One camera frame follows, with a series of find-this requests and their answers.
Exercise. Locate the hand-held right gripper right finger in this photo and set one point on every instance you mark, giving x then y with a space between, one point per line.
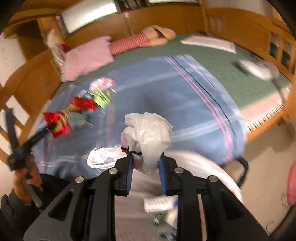
163 176

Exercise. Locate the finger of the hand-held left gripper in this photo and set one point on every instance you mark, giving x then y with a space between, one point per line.
10 129
39 136

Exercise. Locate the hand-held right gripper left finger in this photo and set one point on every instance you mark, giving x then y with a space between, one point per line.
129 173

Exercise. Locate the small red snack packet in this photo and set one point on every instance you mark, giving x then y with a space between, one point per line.
57 125

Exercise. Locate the white blue carton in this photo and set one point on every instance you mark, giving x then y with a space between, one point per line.
157 204

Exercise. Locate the yellow snack packet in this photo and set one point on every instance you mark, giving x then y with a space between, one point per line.
69 109

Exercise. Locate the white plastic waste basket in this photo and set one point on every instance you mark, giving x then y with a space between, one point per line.
203 166

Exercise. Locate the light blue wrapper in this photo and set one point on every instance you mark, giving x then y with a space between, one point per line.
77 119

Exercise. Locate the green red snack packet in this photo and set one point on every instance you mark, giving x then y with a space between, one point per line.
159 219

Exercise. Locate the white plastic bag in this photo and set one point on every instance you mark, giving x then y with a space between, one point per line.
148 134

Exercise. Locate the red white wrapper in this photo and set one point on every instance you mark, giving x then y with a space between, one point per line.
84 103

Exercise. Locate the green paper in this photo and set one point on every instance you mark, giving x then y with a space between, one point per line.
101 98

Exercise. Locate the pink white wrapper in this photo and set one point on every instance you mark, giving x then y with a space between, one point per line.
103 83

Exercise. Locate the person's left forearm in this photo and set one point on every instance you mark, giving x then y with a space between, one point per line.
13 215

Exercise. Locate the person's left hand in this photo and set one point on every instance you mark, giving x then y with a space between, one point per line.
34 176

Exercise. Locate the blue plaid bed sheet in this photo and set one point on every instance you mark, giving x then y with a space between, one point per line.
185 104

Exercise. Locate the wooden shelf unit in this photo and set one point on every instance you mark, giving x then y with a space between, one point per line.
30 41

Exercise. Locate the white cloth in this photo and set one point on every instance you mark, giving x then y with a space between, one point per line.
55 46

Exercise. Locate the pink pillow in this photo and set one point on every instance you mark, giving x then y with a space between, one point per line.
87 58

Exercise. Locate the red cloth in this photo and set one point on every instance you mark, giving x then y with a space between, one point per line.
65 47

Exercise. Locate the white patterned mattress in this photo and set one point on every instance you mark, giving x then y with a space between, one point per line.
256 111

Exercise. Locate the green bed mat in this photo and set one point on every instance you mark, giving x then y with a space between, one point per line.
226 76

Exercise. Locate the pink round object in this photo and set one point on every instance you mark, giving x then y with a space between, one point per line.
292 185

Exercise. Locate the red striped plush toy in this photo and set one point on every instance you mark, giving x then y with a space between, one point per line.
129 42

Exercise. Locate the white flat board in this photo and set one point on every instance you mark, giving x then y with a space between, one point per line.
208 42

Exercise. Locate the white bear-shaped device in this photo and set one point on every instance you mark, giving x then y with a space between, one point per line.
256 68

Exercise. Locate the wooden bunk bed frame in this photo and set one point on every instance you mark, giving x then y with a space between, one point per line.
30 76

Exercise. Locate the black chair frame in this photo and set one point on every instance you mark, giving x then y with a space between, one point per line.
244 171

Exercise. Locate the wooden wall cabinets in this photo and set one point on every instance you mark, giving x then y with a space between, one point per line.
101 25

